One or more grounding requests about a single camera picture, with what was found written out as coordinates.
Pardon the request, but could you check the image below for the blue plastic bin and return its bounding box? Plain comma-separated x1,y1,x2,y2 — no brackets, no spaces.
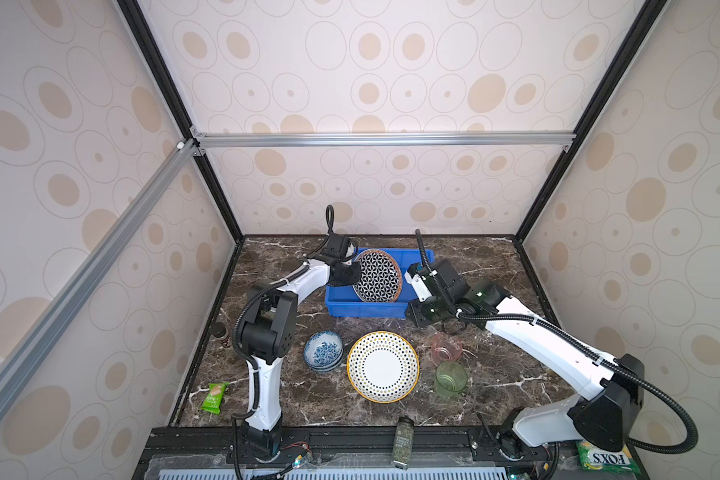
325,248,420,319

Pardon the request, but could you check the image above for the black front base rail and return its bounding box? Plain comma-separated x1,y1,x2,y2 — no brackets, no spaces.
133,424,649,480

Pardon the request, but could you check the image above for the small dark sauce bottle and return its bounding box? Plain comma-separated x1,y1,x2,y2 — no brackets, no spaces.
209,322,228,340

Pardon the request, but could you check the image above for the back aluminium rail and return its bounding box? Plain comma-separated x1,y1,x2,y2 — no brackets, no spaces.
178,130,576,152

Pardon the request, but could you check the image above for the yellow rim dotted plate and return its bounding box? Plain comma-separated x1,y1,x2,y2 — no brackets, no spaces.
346,331,420,404

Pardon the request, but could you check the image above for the left aluminium rail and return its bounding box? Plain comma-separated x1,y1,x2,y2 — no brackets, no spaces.
0,139,199,421

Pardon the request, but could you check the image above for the green Fox's candy bag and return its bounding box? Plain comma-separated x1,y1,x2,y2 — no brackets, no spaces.
576,440,641,474

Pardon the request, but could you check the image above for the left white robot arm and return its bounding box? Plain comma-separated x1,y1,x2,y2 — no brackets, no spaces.
232,232,361,460

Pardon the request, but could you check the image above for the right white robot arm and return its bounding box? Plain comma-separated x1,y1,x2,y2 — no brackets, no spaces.
405,260,699,460

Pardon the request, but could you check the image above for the black white geometric plate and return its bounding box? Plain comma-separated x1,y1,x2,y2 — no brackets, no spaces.
353,249,402,303

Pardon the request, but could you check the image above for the aluminium rail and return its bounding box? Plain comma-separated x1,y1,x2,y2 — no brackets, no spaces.
178,130,576,152
0,139,199,421

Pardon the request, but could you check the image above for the herb spice jar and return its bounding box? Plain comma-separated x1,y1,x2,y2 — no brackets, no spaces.
392,417,415,470

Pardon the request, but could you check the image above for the blue floral ceramic bowl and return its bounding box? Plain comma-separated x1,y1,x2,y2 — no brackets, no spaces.
303,331,344,373

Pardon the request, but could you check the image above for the small green snack packet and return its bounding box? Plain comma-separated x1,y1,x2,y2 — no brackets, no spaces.
201,382,228,415

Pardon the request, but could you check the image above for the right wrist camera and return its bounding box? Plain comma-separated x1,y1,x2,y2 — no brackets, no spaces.
404,263,437,303

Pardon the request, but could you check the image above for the green glass cup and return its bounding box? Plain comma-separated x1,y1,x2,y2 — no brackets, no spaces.
434,361,468,398

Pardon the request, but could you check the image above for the pink glass cup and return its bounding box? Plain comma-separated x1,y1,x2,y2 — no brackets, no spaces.
431,332,463,366

